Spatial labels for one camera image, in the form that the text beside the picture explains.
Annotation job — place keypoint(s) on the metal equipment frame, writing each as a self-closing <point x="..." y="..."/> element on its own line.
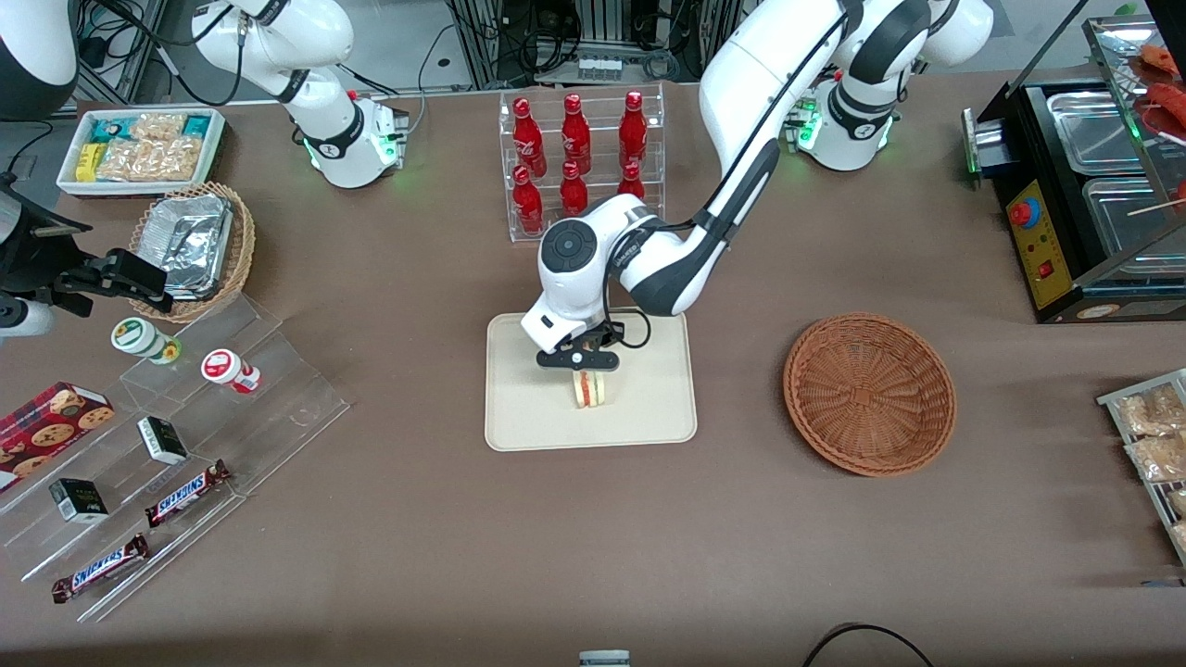
<point x="482" y="37"/>

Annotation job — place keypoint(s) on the small black carton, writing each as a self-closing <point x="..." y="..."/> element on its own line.
<point x="79" y="501"/>
<point x="163" y="441"/>

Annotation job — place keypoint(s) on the wooden skewer stick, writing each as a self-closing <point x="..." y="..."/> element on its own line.
<point x="1158" y="207"/>

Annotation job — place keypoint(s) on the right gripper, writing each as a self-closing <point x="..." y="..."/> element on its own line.
<point x="20" y="262"/>

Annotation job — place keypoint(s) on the tan wicker basket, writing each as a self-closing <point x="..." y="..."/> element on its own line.
<point x="243" y="250"/>

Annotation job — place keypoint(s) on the teal snack pack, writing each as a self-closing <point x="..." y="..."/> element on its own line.
<point x="114" y="130"/>
<point x="195" y="126"/>

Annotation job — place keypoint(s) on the white power strip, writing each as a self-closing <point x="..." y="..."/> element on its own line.
<point x="611" y="68"/>

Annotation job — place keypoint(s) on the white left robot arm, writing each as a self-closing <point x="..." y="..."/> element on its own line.
<point x="760" y="74"/>

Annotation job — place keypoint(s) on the tray of packaged snacks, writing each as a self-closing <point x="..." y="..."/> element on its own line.
<point x="1112" y="398"/>

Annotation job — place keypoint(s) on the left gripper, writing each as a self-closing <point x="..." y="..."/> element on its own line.
<point x="601" y="335"/>

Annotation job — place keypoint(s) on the white plastic snack bin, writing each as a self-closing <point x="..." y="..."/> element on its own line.
<point x="69" y="181"/>

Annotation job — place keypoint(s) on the red cookie box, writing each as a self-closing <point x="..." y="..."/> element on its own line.
<point x="46" y="426"/>

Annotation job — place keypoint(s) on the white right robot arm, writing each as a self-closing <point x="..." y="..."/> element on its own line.
<point x="315" y="37"/>

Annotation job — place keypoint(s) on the stack of foil trays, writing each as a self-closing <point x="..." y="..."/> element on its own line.
<point x="185" y="245"/>

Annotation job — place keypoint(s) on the small grey white device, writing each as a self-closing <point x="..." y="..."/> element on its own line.
<point x="604" y="659"/>

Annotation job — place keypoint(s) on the red cola bottle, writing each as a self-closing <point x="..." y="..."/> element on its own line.
<point x="576" y="130"/>
<point x="528" y="134"/>
<point x="634" y="125"/>
<point x="573" y="190"/>
<point x="631" y="181"/>
<point x="526" y="199"/>

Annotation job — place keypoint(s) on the red lid yogurt cup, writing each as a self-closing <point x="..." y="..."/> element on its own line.
<point x="225" y="368"/>

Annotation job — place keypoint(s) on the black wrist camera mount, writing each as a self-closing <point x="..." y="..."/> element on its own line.
<point x="609" y="333"/>

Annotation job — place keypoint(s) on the triangle sandwich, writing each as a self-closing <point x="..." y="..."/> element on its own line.
<point x="589" y="393"/>

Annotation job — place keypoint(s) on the Snickers chocolate bar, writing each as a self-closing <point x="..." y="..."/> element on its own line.
<point x="100" y="568"/>
<point x="185" y="493"/>

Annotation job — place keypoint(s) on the black yellow food warmer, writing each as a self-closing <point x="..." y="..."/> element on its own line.
<point x="1038" y="241"/>

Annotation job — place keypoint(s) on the yellow snack pack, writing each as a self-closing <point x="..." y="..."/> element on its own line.
<point x="88" y="162"/>

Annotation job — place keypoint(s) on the clear acrylic bottle rack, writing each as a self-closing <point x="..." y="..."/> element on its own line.
<point x="602" y="102"/>

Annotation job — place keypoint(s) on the clear acrylic stepped display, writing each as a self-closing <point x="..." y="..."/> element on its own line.
<point x="278" y="408"/>

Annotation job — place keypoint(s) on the clear bag of crackers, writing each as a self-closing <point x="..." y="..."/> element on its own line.
<point x="1160" y="457"/>
<point x="153" y="159"/>
<point x="1149" y="414"/>
<point x="1181" y="535"/>
<point x="1179" y="502"/>
<point x="157" y="126"/>

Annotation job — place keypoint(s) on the round brown wicker basket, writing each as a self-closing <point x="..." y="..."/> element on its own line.
<point x="871" y="398"/>

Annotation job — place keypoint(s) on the green lid yogurt cup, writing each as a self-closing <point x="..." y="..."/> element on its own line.
<point x="139" y="337"/>

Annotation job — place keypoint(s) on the steel warmer pan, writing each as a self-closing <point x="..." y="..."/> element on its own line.
<point x="1130" y="232"/>
<point x="1093" y="130"/>

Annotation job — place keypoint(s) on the cream plastic tray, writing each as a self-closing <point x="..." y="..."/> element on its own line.
<point x="649" y="408"/>

